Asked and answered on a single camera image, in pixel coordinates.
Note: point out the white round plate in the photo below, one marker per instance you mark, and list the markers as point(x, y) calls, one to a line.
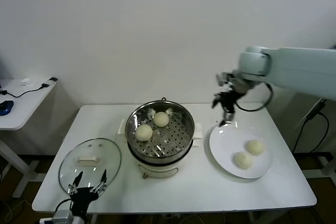
point(225, 150)

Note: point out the perforated steel steamer basket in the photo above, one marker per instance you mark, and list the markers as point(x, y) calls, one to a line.
point(176, 129)

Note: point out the blue computer mouse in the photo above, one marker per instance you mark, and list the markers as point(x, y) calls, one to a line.
point(5, 107)

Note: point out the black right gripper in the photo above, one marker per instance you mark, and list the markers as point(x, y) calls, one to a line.
point(228, 99)

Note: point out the white steamed baozi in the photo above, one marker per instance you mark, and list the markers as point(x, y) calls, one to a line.
point(242, 160)
point(144, 132)
point(160, 119)
point(254, 147)

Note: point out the black metal base bar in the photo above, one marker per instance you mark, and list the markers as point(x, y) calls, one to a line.
point(325, 156)

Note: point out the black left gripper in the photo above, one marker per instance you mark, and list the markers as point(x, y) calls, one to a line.
point(82, 197)

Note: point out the small white object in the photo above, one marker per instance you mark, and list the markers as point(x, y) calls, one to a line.
point(25, 80)

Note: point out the white side table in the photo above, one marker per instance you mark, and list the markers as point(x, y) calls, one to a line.
point(26, 108)

